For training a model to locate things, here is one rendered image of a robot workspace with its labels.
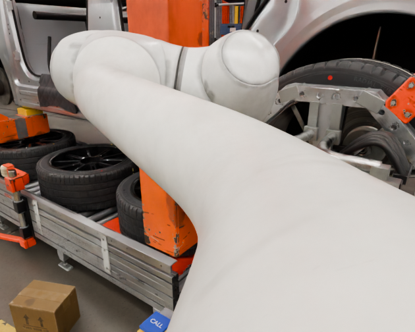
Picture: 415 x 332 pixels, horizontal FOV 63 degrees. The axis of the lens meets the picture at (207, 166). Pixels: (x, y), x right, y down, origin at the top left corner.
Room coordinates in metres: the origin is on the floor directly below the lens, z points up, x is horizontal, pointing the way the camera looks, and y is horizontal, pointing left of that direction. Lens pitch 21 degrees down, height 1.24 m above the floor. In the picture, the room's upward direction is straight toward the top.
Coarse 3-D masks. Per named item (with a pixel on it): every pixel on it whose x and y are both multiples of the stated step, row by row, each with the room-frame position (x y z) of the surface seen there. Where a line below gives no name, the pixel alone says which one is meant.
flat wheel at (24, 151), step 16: (0, 144) 2.50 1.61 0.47; (16, 144) 2.46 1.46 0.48; (32, 144) 2.47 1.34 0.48; (48, 144) 2.37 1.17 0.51; (64, 144) 2.42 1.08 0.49; (0, 160) 2.21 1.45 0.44; (16, 160) 2.21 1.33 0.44; (32, 160) 2.24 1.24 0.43; (0, 176) 2.22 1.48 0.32; (32, 176) 2.24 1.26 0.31
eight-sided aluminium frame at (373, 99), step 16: (288, 96) 0.91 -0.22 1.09; (304, 96) 0.89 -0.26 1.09; (320, 96) 0.91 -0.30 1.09; (336, 96) 0.88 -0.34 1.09; (352, 96) 0.82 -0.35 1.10; (368, 96) 0.80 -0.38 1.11; (384, 96) 0.81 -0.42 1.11; (272, 112) 0.94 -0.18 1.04; (384, 112) 0.82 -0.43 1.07; (384, 128) 0.77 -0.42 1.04; (400, 128) 0.76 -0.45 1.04
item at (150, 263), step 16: (0, 192) 1.95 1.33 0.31; (32, 192) 1.79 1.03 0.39; (32, 208) 1.72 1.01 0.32; (48, 208) 1.62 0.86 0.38; (64, 208) 1.59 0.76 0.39; (64, 224) 1.54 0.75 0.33; (80, 224) 1.45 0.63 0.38; (96, 224) 1.43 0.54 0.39; (80, 240) 1.46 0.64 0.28; (96, 240) 1.38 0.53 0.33; (112, 240) 1.31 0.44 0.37; (128, 240) 1.29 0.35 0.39; (112, 256) 1.32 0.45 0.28; (128, 256) 1.25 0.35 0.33; (144, 256) 1.19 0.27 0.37; (160, 256) 1.17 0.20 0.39; (144, 272) 1.19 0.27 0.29; (160, 272) 1.14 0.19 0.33; (176, 272) 1.14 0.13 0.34
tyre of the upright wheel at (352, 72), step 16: (320, 64) 0.96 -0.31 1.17; (336, 64) 0.94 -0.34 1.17; (352, 64) 0.91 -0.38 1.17; (368, 64) 0.91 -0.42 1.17; (384, 64) 0.98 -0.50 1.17; (288, 80) 1.01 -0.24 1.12; (304, 80) 0.98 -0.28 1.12; (320, 80) 0.95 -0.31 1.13; (336, 80) 0.93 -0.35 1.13; (352, 80) 0.90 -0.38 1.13; (368, 80) 0.88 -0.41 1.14; (384, 80) 0.86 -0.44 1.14; (400, 80) 0.85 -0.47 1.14
